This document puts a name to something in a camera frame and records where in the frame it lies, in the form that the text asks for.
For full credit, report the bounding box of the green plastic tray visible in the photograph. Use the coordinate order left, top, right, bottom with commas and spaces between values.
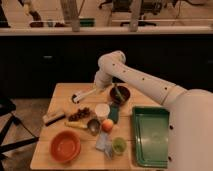
131, 106, 169, 168

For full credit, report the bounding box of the white dish brush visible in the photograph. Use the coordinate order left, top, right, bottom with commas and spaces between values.
71, 88, 97, 104

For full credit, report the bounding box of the red bowl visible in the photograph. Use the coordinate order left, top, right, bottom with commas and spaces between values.
49, 130, 81, 163

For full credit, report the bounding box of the green cup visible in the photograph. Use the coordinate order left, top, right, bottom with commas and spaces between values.
112, 137, 127, 155

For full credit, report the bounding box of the black chair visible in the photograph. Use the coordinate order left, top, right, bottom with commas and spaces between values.
0, 95, 39, 171

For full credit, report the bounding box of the peach fruit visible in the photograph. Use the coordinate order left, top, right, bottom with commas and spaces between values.
101, 119, 114, 132

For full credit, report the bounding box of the dark brown bowl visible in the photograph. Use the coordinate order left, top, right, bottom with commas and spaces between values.
110, 86, 130, 105

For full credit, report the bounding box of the green utensil in bowl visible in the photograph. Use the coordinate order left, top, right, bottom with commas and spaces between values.
114, 83, 124, 102

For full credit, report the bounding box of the white cup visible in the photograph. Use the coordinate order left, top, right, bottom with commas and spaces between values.
95, 103, 110, 121

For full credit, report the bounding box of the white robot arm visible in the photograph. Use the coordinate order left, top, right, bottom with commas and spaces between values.
94, 51, 213, 171

